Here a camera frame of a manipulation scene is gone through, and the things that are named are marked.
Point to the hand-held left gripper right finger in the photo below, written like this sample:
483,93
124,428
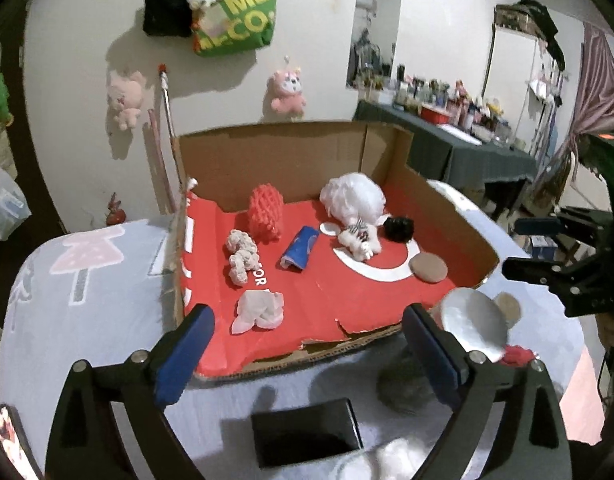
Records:
432,355

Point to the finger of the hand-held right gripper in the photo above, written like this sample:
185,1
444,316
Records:
537,226
529,267

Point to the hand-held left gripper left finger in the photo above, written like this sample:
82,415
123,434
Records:
182,360

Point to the beige round pad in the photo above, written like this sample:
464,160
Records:
427,267

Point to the white tissue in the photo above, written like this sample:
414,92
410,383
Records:
259,310

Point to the red-lined cardboard box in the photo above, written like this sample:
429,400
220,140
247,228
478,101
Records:
337,290

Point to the black mesh ball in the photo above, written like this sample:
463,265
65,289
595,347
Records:
398,228

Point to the small white rabbit plush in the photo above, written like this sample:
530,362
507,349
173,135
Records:
359,245

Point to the blue snack packet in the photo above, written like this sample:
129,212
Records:
299,250

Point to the red knitted ornament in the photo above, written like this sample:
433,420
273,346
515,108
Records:
518,355

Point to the table with dark green cloth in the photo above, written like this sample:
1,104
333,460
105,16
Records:
467,160

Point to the white fluffy cotton ball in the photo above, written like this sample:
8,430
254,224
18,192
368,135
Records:
402,457

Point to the row of bottles and trinkets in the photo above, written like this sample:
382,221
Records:
462,105

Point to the black smartphone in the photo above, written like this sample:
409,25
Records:
307,432

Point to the pink curtain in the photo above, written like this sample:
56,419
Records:
599,90

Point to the red basin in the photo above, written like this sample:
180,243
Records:
434,114

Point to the small red figurine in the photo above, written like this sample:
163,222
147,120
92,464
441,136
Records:
116,215

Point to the red mesh sponge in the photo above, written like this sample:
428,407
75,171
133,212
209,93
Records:
264,210

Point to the white bath pouf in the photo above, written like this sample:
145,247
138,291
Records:
352,195

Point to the covered clothes rack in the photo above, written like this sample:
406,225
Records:
522,15

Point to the white plastic bag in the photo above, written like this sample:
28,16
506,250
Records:
7,205

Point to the pale pink plush toy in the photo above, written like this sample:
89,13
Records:
124,97

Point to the white air conditioner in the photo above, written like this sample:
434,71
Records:
367,2

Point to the pink plush with white face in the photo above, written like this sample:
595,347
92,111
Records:
287,90

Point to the green tote bag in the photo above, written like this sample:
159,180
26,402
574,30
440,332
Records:
237,15

